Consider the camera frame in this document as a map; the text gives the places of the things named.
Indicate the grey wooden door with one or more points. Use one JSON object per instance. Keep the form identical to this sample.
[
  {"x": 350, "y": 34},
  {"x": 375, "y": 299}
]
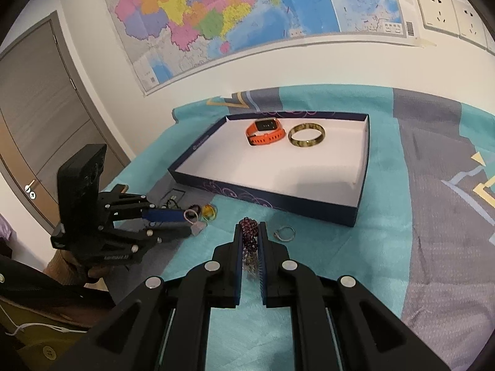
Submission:
[{"x": 46, "y": 104}]

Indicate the teal and grey blanket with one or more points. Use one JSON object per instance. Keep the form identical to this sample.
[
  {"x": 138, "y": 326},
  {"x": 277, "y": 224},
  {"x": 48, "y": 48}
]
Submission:
[{"x": 386, "y": 239}]

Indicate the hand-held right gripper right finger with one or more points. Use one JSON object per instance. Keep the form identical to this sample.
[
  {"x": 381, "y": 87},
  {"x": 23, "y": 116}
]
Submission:
[{"x": 261, "y": 274}]

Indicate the dark blue shallow box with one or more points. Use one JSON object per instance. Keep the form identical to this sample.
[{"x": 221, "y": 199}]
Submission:
[{"x": 270, "y": 170}]

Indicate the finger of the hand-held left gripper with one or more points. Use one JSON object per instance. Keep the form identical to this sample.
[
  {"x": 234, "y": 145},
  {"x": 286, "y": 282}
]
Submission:
[
  {"x": 162, "y": 214},
  {"x": 166, "y": 230}
]

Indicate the tortoiseshell bangle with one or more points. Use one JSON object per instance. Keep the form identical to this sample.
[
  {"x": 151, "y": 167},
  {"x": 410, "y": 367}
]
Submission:
[{"x": 297, "y": 144}]

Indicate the person's left hand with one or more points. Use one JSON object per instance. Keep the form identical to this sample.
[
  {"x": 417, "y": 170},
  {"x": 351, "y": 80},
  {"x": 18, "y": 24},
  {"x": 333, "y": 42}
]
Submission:
[{"x": 71, "y": 268}]

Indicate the wall map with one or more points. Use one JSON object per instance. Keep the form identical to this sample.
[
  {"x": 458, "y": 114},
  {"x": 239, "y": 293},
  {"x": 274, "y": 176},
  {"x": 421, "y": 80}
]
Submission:
[{"x": 232, "y": 7}]

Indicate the purple cloth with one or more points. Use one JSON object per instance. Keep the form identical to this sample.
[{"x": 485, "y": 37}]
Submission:
[{"x": 4, "y": 235}]

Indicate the orange wrist watch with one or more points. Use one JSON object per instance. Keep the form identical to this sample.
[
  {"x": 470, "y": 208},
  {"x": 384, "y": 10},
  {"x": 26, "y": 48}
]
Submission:
[{"x": 270, "y": 137}]

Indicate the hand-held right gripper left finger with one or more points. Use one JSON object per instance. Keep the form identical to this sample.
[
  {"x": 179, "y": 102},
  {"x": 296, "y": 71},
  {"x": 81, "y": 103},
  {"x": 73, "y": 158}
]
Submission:
[{"x": 239, "y": 270}]

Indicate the pink hair accessory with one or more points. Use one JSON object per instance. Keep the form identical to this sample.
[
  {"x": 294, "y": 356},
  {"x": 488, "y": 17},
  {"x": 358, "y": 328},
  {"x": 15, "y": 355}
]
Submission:
[{"x": 197, "y": 228}]

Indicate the beige tape strip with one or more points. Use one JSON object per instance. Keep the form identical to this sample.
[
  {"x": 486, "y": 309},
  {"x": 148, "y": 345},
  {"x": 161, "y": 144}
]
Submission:
[{"x": 425, "y": 41}]

